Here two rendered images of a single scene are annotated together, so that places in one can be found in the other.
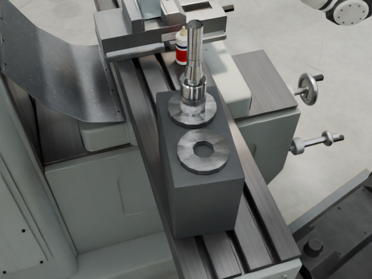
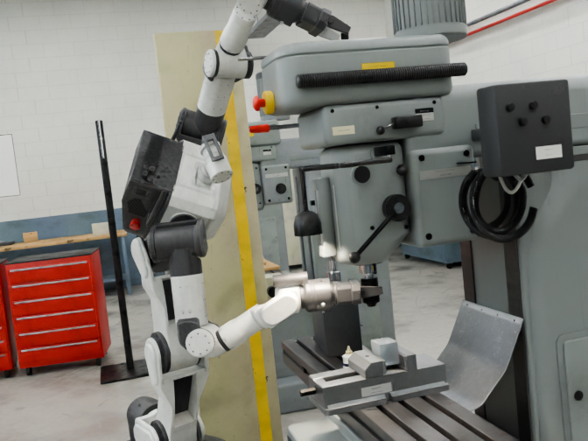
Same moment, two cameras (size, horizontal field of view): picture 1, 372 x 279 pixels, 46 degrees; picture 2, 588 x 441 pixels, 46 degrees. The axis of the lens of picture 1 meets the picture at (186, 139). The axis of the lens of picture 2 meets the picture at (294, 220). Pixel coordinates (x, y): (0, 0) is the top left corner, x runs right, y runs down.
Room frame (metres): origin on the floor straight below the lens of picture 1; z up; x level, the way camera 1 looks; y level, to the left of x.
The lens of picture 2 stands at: (2.81, -0.01, 1.60)
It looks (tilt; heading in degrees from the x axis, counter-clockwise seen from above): 5 degrees down; 183
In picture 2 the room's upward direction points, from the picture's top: 6 degrees counter-clockwise
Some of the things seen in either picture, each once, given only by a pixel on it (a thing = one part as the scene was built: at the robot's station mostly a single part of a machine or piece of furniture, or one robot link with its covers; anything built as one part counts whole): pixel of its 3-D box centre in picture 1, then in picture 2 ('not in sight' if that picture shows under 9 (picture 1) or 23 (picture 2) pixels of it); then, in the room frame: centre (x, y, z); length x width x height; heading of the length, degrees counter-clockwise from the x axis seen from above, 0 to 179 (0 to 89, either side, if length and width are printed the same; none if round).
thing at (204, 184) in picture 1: (196, 160); (334, 318); (0.50, -0.02, 1.06); 0.22 x 0.12 x 0.20; 11
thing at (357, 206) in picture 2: not in sight; (363, 202); (0.94, 0.09, 1.47); 0.21 x 0.19 x 0.32; 18
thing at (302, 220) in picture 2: not in sight; (307, 222); (1.06, -0.06, 1.44); 0.07 x 0.07 x 0.06
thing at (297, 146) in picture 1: (316, 140); not in sight; (0.97, -0.46, 0.54); 0.22 x 0.06 x 0.06; 108
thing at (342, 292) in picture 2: not in sight; (337, 293); (0.94, -0.01, 1.23); 0.13 x 0.12 x 0.10; 3
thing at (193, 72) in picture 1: (194, 52); (331, 254); (0.55, -0.01, 1.28); 0.03 x 0.03 x 0.11
